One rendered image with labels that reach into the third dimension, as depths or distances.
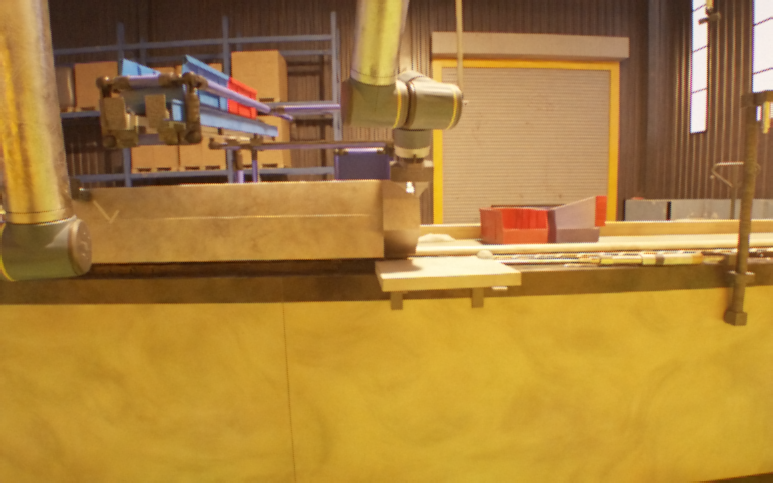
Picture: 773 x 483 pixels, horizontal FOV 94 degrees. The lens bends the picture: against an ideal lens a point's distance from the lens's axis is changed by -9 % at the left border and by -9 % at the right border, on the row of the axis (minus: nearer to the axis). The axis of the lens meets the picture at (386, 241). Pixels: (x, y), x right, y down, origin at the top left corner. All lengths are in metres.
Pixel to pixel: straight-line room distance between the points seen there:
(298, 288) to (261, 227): 0.18
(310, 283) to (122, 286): 0.50
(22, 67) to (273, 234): 0.57
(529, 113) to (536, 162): 1.41
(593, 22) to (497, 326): 13.15
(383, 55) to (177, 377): 0.95
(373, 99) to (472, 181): 10.80
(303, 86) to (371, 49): 11.12
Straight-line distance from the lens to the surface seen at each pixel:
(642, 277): 1.23
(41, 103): 0.84
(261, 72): 10.70
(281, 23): 12.61
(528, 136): 12.22
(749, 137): 1.37
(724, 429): 1.58
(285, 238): 1.01
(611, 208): 13.24
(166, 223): 1.13
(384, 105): 0.90
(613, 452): 1.40
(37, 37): 0.85
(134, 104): 1.14
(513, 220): 1.91
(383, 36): 0.85
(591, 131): 13.05
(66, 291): 1.30
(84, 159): 14.30
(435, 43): 11.70
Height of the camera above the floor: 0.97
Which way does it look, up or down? 7 degrees down
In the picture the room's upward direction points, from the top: 1 degrees counter-clockwise
